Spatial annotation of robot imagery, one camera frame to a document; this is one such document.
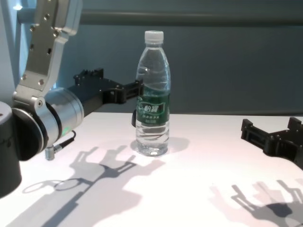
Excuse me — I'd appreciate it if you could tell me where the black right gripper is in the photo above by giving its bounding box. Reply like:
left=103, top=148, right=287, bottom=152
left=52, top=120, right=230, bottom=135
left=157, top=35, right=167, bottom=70
left=241, top=116, right=303, bottom=171

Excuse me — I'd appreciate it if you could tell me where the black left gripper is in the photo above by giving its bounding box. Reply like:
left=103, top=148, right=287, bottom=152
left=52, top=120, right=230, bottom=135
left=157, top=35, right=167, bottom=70
left=67, top=68, right=144, bottom=116

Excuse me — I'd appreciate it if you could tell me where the clear water bottle green label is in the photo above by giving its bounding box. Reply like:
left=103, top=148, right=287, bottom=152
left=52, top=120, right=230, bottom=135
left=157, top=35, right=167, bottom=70
left=135, top=30, right=171, bottom=157

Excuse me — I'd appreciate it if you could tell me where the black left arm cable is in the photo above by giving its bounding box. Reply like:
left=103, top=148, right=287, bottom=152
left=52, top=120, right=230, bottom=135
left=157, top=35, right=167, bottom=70
left=45, top=131, right=77, bottom=161

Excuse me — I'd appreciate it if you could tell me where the grey horizontal rail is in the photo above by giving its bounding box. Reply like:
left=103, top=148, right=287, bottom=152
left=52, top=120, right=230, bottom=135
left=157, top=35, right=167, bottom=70
left=16, top=9, right=303, bottom=26

